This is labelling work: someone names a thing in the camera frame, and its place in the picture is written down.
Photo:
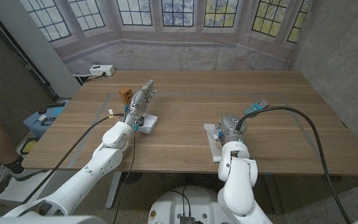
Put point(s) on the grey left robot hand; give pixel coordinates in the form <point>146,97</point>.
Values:
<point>140,102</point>

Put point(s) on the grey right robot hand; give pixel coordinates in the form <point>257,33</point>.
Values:
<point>230,126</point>

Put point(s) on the white gauze bandage strip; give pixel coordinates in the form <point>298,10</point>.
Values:
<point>213,146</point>

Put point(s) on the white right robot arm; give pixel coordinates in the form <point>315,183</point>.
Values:
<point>238,180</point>

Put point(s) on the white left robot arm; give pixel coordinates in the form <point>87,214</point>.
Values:
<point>82,177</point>

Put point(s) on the brown wooden block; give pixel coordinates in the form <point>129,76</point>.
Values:
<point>124,93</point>

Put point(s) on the black remote control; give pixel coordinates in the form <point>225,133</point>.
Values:
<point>55,104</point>

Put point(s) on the flat white square box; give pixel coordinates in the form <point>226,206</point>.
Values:
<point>151,121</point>

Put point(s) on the white power strip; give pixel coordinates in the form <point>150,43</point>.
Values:
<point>102,70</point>

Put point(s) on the printed window backdrop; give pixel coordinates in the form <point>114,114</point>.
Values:
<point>179,56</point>

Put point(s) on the black round disc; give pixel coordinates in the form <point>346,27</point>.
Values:
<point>133,178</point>

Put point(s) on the teal round disc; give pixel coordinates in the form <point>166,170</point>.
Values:
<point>58,111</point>

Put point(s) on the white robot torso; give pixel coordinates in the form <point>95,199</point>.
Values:
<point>182,202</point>

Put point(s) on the black handheld device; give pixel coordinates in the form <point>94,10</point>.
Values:
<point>48,121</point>

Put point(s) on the black computer mouse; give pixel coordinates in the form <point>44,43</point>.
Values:
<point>42,111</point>

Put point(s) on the small white gadget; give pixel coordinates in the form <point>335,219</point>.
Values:
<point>42,118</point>

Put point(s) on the light blue storage box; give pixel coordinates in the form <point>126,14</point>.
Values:
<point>33,124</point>

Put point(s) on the yellow black pad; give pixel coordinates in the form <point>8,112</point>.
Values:
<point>29,146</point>

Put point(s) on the white floor mat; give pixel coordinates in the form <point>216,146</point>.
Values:
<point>22,186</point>

